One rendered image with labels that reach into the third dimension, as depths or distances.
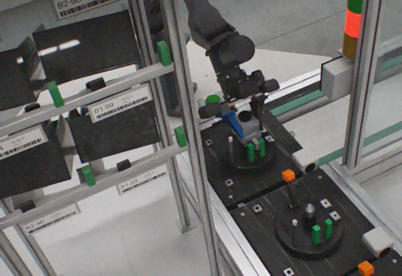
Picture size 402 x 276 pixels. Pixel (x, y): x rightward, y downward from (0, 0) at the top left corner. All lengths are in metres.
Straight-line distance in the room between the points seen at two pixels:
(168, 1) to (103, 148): 0.28
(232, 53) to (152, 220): 0.47
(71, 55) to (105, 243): 0.66
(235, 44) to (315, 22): 2.37
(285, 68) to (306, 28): 1.71
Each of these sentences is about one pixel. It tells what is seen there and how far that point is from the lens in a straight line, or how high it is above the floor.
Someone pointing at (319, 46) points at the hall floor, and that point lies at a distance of 3.20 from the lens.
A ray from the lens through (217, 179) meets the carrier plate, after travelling 1.19.
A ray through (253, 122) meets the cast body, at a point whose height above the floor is 1.08.
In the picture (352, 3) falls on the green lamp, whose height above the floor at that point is 1.38.
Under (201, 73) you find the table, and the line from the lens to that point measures 1.65.
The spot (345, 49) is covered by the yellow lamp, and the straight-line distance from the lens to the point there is 1.03.
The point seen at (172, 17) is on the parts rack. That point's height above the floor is 1.54.
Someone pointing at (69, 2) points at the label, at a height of 1.60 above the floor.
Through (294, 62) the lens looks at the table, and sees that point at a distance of 1.67.
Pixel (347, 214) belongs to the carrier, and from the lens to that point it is 1.13.
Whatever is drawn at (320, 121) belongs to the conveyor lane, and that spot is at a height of 0.92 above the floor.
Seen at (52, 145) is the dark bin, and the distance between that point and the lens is 0.79.
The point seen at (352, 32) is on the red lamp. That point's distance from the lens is 1.00.
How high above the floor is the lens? 1.89
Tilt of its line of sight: 44 degrees down
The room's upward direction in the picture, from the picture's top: 9 degrees counter-clockwise
